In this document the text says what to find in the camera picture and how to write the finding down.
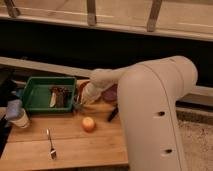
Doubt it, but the orange apple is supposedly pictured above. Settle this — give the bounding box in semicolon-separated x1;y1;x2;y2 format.
82;117;96;132

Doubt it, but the red bowl with cloth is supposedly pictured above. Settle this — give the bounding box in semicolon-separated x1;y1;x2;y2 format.
78;81;90;96

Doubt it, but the green plastic tray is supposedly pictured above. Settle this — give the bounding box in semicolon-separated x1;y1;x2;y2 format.
22;77;77;114

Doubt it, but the small metal cup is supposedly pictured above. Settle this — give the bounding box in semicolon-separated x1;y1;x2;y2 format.
73;102;83;110

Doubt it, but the purple bowl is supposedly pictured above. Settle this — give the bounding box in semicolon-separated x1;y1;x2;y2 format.
102;85;117;102

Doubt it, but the metal fork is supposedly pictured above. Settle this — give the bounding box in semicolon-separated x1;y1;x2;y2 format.
46;129;57;160

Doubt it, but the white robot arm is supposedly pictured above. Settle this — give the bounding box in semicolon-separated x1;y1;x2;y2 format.
82;56;198;171

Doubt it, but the dark brush in tray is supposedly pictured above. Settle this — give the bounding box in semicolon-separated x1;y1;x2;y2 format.
50;86;71;108

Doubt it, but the white spatula in tray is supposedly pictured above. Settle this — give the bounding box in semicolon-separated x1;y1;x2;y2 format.
49;92;56;108

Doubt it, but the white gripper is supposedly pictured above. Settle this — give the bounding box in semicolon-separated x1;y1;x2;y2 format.
81;83;101;105

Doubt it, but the black handled knife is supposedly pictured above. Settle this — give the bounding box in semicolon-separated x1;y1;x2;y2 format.
107;107;118;122

